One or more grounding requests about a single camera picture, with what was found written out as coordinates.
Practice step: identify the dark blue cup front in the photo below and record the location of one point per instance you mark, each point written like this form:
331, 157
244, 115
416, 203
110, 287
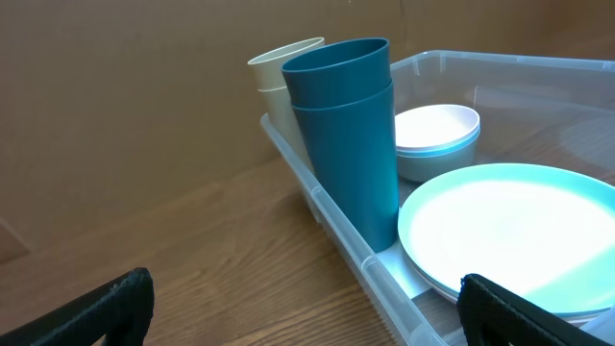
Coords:
353, 153

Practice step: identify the pink bowl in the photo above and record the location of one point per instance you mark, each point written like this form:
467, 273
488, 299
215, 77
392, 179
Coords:
435, 127

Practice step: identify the beige cup front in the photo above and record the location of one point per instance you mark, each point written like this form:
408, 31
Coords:
282, 117

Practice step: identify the beige cup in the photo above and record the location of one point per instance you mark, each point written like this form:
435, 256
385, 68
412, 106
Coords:
282, 117
267, 67

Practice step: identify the light blue plate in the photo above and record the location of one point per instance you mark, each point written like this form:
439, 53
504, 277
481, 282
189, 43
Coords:
543, 233

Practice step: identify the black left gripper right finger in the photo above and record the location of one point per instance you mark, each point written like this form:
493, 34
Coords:
490, 315

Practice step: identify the grey bowl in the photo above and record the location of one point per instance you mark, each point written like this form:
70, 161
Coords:
422, 169

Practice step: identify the grey white plate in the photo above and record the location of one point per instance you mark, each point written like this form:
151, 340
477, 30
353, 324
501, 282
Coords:
575, 318

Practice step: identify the dark blue cup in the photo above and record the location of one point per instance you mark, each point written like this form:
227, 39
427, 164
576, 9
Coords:
338, 73
353, 153

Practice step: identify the light blue bowl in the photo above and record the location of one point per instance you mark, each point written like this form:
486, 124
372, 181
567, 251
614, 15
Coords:
440, 151

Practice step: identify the clear plastic storage bin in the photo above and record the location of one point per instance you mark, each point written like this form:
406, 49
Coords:
535, 110

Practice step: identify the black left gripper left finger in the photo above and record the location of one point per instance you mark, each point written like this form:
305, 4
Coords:
117, 313

